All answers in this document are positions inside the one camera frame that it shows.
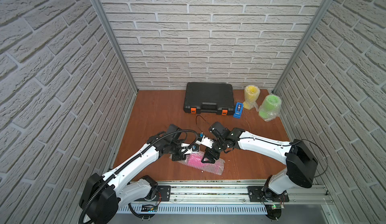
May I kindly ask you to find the bubble wrap stack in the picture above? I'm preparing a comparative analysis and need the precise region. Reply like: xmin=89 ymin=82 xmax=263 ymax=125
xmin=177 ymin=151 xmax=225 ymax=175

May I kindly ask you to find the bubble wrap sheet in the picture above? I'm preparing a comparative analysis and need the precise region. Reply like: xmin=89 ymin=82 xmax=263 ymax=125
xmin=243 ymin=84 xmax=261 ymax=111
xmin=258 ymin=94 xmax=283 ymax=122

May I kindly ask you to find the pink plastic wine glass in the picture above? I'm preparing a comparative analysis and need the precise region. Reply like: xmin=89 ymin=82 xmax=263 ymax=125
xmin=187 ymin=152 xmax=210 ymax=172

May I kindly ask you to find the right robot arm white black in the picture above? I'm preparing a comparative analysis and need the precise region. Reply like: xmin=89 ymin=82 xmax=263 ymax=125
xmin=196 ymin=122 xmax=318 ymax=196

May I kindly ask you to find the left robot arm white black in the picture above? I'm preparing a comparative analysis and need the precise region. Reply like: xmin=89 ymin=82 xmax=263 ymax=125
xmin=78 ymin=125 xmax=200 ymax=224

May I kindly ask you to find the blue tape dispenser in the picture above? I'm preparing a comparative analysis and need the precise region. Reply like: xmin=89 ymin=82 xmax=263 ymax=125
xmin=233 ymin=102 xmax=244 ymax=119

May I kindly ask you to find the black plastic tool case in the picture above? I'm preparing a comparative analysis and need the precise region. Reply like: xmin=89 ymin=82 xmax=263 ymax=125
xmin=183 ymin=82 xmax=235 ymax=116

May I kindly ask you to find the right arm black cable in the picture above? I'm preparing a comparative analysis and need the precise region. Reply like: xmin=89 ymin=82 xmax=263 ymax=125
xmin=195 ymin=115 xmax=328 ymax=178

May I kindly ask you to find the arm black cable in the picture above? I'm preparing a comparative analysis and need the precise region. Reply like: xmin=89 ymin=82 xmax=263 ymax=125
xmin=78 ymin=129 xmax=200 ymax=224
xmin=195 ymin=115 xmax=328 ymax=178

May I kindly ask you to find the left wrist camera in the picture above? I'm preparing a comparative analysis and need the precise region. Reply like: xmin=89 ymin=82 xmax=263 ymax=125
xmin=179 ymin=143 xmax=200 ymax=155

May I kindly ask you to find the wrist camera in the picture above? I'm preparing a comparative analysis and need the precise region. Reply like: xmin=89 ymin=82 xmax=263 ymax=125
xmin=196 ymin=133 xmax=214 ymax=149
xmin=179 ymin=143 xmax=200 ymax=155

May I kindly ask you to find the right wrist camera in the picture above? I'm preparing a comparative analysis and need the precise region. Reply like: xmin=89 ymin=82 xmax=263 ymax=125
xmin=196 ymin=133 xmax=214 ymax=149

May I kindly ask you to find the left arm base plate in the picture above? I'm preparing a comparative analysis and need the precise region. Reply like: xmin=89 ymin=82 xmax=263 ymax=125
xmin=144 ymin=185 xmax=171 ymax=202

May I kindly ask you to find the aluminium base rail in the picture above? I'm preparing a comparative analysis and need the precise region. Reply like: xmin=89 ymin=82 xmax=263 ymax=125
xmin=118 ymin=179 xmax=334 ymax=216

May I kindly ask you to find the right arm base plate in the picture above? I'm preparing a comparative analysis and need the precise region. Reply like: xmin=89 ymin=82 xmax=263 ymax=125
xmin=247 ymin=186 xmax=289 ymax=203

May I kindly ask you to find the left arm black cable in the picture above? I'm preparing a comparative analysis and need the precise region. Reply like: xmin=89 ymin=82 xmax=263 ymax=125
xmin=78 ymin=129 xmax=200 ymax=224

